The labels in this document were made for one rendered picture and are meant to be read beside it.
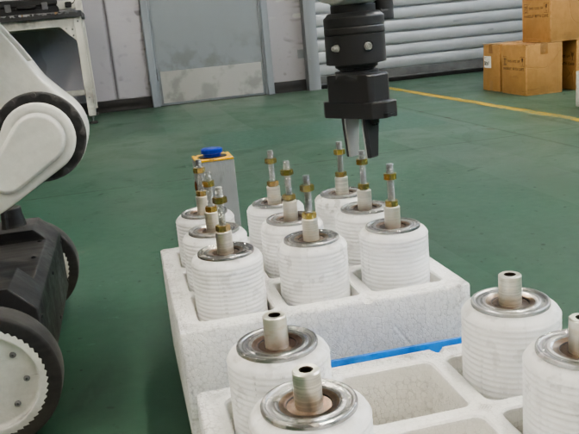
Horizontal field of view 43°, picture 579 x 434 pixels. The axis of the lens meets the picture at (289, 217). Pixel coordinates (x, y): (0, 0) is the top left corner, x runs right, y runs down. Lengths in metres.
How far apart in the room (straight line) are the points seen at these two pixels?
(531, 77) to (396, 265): 3.73
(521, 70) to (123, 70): 3.05
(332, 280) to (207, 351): 0.19
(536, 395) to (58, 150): 0.81
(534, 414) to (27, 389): 0.71
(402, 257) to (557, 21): 3.82
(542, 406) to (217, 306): 0.46
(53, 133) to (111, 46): 4.87
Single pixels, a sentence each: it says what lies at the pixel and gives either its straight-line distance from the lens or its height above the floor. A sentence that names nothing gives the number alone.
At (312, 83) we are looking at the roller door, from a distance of 6.16.
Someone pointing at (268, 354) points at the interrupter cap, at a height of 0.25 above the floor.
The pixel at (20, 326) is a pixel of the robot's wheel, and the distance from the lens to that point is 1.07.
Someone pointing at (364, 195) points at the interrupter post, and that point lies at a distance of 1.13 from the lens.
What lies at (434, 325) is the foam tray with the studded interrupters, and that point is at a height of 0.13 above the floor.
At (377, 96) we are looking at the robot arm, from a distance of 1.08.
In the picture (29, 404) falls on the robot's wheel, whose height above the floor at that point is 0.05.
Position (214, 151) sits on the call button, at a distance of 1.35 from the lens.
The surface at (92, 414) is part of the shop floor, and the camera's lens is 1.17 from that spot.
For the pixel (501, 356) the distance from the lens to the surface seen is 0.73.
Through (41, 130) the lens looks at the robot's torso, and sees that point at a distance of 1.19.
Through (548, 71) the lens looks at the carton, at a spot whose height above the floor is 0.13.
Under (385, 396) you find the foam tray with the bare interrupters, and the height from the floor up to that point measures 0.15.
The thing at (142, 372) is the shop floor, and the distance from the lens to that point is 1.27.
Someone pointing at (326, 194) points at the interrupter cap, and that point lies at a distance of 1.24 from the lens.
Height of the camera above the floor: 0.53
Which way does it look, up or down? 15 degrees down
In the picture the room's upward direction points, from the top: 5 degrees counter-clockwise
